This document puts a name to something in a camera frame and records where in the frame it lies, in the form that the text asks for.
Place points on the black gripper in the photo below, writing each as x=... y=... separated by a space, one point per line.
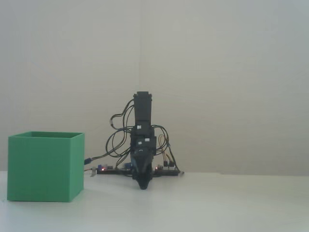
x=144 y=145

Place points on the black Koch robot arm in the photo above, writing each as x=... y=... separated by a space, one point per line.
x=144 y=108

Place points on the green plastic bin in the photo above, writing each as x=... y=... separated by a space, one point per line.
x=41 y=169

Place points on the black base electronics board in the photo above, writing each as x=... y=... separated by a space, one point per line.
x=113 y=171

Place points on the grey table clamp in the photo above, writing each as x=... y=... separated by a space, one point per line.
x=92 y=172
x=181 y=173

